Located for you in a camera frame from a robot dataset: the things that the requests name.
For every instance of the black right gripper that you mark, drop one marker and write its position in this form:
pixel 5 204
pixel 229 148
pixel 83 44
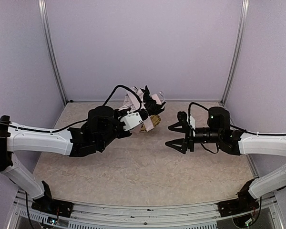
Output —
pixel 187 134

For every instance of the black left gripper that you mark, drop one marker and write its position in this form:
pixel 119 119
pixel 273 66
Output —
pixel 148 106

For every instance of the pink folding umbrella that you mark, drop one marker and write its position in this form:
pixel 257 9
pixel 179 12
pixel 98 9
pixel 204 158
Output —
pixel 140 98

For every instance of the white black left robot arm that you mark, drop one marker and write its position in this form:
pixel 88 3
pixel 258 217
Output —
pixel 102 125

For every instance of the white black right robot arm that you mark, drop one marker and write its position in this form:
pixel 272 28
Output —
pixel 234 141

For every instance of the woven bamboo tray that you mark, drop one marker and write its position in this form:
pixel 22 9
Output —
pixel 151 123

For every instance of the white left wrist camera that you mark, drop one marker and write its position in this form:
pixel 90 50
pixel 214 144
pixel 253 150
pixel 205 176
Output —
pixel 131 120

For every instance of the aluminium front rail frame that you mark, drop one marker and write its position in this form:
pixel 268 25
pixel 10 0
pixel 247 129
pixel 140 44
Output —
pixel 96 216

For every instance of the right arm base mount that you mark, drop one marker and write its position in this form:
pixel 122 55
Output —
pixel 243 203

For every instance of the right aluminium corner post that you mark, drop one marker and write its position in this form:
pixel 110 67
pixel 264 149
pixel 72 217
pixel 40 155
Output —
pixel 236 52

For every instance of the aluminium corner post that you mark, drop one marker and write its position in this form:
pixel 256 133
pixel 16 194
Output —
pixel 51 52
pixel 236 52

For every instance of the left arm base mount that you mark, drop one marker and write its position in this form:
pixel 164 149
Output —
pixel 48 204

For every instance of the left aluminium corner post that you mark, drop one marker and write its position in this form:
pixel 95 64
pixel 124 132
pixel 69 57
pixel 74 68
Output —
pixel 51 52

